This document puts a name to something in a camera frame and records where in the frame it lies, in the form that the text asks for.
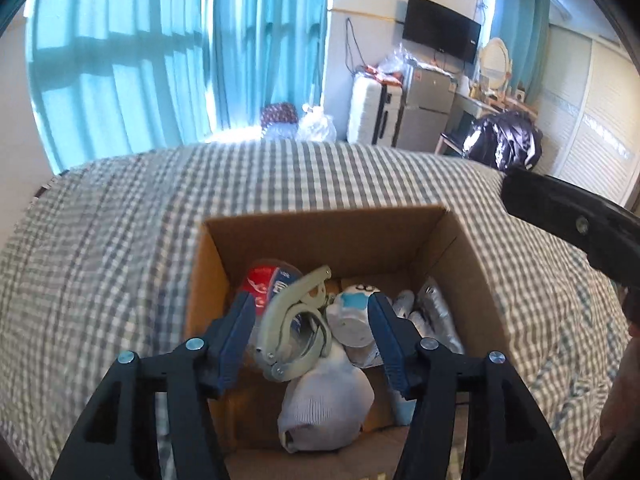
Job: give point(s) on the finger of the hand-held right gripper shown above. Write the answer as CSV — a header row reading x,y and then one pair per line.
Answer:
x,y
560,205

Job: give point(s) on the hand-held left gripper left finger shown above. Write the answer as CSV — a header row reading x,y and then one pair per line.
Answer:
x,y
235,342

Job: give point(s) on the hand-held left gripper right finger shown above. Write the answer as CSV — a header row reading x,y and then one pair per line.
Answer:
x,y
395,350

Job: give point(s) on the beige plastic clip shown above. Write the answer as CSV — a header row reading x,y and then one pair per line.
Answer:
x,y
272,330

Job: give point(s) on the silver foil packet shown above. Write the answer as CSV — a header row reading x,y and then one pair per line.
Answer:
x,y
435,310

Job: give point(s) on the red white blue can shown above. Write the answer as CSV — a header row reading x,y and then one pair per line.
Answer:
x,y
260,285

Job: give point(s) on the white sock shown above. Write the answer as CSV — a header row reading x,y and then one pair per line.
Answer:
x,y
325,400

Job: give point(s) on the brown cardboard box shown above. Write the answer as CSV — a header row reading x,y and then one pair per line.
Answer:
x,y
320,240

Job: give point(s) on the person's right hand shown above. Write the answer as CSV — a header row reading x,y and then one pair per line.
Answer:
x,y
622,410

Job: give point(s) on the black shiny jacket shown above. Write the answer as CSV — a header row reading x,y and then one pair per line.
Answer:
x,y
505,140

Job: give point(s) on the white slatted wardrobe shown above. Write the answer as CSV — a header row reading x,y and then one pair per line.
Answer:
x,y
590,120

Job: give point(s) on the wooden chair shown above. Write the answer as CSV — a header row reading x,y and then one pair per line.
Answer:
x,y
447,142

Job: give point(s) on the white dressing table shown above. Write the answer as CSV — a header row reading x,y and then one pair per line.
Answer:
x,y
470,105

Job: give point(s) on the oval white vanity mirror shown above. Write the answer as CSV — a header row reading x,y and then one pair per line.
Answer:
x,y
495,62

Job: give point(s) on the grey checked blanket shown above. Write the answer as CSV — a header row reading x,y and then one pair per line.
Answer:
x,y
100,260

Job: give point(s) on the silver small fridge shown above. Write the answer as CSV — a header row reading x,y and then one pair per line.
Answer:
x,y
425,110

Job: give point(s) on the narrow teal curtain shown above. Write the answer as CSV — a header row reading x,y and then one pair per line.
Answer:
x,y
520,25

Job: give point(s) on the white suitcase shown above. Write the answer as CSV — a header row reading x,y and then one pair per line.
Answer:
x,y
367,112

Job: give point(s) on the clear plastic bag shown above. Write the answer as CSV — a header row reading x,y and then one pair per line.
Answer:
x,y
316,126
395,62

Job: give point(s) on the orange snack packets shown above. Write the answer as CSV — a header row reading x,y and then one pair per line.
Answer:
x,y
382,76

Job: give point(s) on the dark floral bag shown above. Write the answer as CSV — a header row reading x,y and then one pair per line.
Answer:
x,y
279,115

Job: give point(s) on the wide teal curtain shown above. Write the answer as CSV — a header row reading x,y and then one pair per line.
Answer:
x,y
125,60

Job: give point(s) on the black wall television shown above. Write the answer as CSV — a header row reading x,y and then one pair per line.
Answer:
x,y
440,27

